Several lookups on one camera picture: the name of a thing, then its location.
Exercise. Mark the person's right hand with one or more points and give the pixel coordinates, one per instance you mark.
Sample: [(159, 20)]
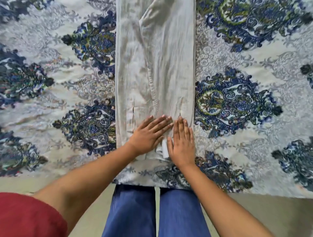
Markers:
[(182, 149)]

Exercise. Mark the person's left hand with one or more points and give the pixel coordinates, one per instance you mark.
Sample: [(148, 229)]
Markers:
[(148, 138)]

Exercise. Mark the bed with blue patterned sheet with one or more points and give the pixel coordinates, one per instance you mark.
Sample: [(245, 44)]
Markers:
[(244, 151)]

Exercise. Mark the white long-sleeved shirt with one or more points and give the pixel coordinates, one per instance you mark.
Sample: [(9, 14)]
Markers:
[(156, 61)]

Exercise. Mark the person's right forearm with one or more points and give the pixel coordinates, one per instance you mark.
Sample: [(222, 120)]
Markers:
[(225, 205)]

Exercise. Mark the person's left forearm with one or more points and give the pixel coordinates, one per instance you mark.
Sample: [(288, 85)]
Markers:
[(83, 183)]

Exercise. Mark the blue jeans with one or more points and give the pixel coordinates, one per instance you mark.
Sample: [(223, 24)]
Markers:
[(132, 212)]

